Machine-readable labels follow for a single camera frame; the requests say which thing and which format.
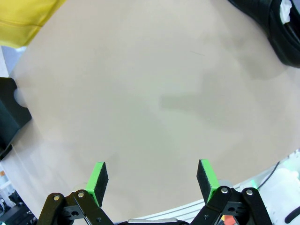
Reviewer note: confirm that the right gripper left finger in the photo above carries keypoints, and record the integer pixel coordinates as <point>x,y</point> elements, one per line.
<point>98,185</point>

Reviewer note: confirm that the black smooth leather shoe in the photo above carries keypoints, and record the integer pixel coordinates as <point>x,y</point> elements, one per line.
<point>276,35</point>

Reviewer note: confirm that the black shoe stand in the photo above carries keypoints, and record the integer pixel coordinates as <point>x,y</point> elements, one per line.
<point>11,122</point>

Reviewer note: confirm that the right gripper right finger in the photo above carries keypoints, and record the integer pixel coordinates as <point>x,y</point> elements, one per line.
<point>206,180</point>

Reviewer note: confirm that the white paper shoe stuffing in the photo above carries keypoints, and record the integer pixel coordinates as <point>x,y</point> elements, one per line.
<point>286,11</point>

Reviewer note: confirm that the person in yellow hoodie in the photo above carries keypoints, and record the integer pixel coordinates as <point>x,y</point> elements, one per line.
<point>18,18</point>

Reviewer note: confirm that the aluminium frame rail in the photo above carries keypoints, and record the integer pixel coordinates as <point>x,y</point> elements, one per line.
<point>173,213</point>

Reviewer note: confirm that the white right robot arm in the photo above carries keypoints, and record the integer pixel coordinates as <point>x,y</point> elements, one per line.
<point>283,194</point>

